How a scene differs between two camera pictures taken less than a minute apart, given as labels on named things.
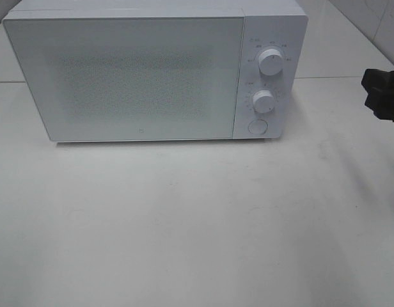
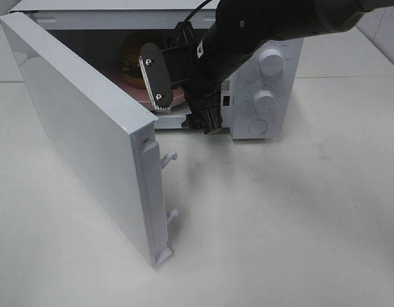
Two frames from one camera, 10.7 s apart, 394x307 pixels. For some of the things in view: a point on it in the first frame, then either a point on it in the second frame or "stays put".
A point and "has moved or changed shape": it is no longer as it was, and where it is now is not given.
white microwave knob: x=263 y=101 stays put
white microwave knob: x=270 y=62 stays put
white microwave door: x=129 y=78 has moved or changed shape
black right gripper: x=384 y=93 → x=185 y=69
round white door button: x=258 y=126 stays put
